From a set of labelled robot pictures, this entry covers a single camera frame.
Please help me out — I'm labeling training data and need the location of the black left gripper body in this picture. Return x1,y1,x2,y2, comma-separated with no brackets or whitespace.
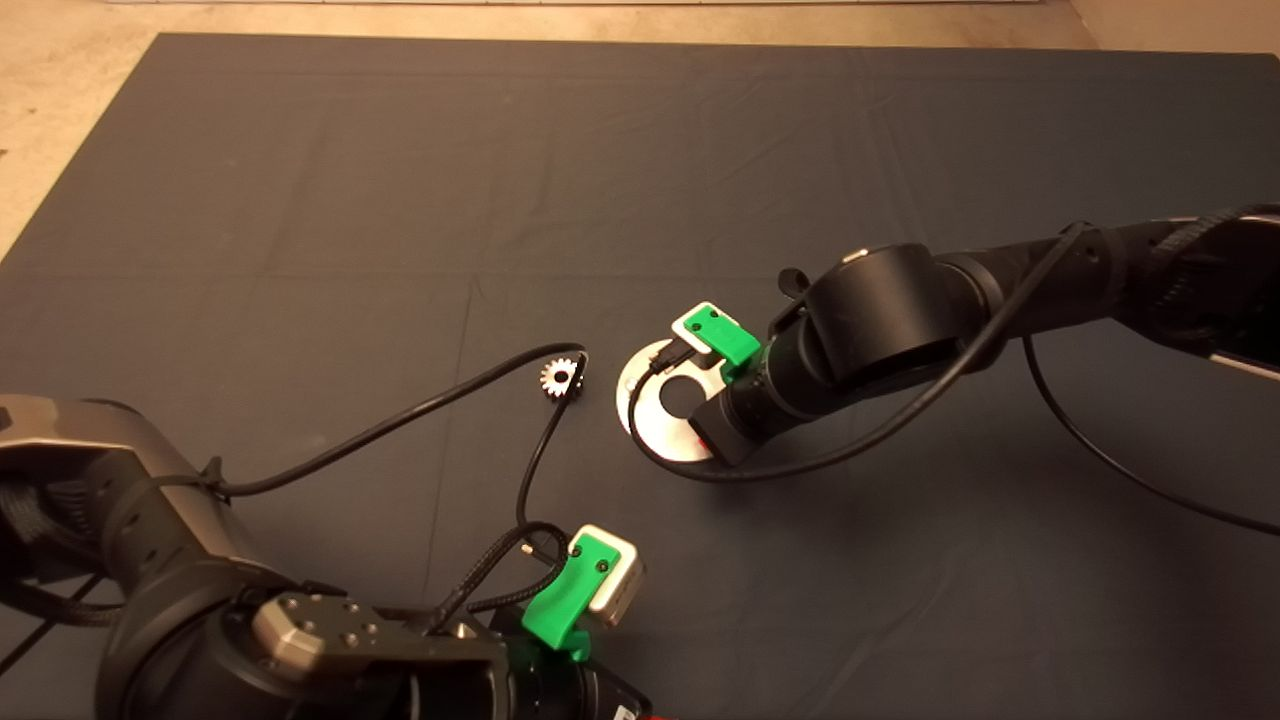
498,628,653,720

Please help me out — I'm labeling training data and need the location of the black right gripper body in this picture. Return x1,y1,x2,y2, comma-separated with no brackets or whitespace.
693,362,806,468

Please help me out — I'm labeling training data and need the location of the round metal carrier plate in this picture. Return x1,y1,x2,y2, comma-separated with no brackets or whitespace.
617,340,717,464

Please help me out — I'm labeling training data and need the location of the small steel planetary gear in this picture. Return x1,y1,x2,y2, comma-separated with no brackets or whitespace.
540,357,586,401

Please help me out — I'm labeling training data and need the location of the dark grey table cloth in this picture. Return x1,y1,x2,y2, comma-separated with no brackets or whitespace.
0,33,1280,720

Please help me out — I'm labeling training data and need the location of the right wrist black camera cable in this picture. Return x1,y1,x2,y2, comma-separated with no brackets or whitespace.
617,222,1280,536

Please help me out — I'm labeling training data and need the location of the wrist black camera cable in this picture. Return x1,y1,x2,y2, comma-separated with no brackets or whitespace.
205,345,589,559
617,222,1280,536

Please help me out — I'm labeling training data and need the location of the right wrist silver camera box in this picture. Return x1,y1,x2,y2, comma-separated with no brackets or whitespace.
670,300,729,379

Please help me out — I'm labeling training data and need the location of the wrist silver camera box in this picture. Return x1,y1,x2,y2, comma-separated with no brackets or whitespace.
670,300,729,379
575,524,647,629

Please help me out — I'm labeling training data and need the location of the right wrist green camera mount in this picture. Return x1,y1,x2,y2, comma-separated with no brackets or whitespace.
678,305,763,386

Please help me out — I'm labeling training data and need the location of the wrist green camera mount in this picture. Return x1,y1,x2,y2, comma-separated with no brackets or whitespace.
678,305,763,386
520,532,623,663

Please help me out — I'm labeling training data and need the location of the left wrist green camera mount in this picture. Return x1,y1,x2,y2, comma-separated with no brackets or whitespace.
520,532,623,663

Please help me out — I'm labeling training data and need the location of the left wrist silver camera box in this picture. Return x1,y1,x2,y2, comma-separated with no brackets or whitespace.
575,524,647,629

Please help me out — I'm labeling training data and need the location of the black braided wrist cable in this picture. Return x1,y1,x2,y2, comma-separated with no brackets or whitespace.
430,520,573,633

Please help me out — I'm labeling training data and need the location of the left wrist black camera cable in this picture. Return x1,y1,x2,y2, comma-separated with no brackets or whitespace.
205,345,589,559

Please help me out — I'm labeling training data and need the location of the black braided arm hose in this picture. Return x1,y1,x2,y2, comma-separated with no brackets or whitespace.
0,570,126,629

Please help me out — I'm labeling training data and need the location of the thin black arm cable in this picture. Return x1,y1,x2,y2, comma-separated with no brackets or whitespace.
0,575,101,676

